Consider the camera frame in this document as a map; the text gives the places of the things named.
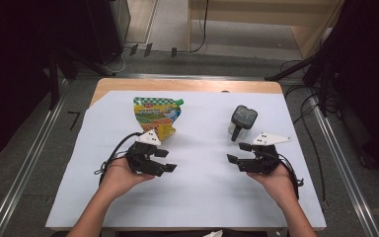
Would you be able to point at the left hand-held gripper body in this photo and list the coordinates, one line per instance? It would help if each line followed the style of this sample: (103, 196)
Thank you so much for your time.
(141, 156)

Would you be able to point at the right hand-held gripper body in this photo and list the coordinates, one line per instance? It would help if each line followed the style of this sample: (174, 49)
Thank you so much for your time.
(263, 161)

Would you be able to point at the clear jar with dark lid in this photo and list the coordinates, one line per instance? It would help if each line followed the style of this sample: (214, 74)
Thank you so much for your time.
(244, 117)

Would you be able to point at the green yellow spouted pouch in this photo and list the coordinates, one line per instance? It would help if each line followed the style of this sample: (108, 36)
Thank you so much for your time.
(154, 115)

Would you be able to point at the person's left hand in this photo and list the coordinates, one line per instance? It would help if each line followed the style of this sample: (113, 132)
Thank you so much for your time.
(120, 177)

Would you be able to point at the person's right hand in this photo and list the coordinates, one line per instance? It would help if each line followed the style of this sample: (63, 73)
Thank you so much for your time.
(281, 187)

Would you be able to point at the white paper sheet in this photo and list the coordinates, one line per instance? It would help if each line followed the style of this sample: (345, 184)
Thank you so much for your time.
(197, 197)

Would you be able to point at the small dark clip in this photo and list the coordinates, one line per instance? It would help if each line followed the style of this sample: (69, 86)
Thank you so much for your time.
(225, 91)

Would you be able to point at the wooden table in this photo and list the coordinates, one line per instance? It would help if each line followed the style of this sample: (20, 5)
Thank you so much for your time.
(177, 85)

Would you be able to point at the white crumpled paper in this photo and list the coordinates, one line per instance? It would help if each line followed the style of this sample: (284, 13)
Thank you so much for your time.
(213, 234)

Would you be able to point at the black tripod stand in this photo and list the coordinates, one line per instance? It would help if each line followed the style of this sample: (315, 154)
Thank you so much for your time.
(289, 69)

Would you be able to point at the small black floor block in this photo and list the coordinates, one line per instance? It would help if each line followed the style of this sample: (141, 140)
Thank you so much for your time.
(148, 49)
(173, 51)
(133, 49)

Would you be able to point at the black metal stand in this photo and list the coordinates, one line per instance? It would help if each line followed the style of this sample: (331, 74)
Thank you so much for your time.
(54, 85)

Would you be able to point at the black curtain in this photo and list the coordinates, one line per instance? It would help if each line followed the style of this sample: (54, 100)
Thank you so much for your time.
(13, 65)
(368, 82)

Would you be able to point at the light wooden cabinet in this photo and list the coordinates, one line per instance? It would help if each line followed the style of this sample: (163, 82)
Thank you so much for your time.
(243, 13)

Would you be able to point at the black cabinet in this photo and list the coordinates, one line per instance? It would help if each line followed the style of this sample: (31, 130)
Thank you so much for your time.
(105, 26)

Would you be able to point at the long metal floor rail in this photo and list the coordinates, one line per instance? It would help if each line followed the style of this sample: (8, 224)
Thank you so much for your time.
(28, 164)
(342, 164)

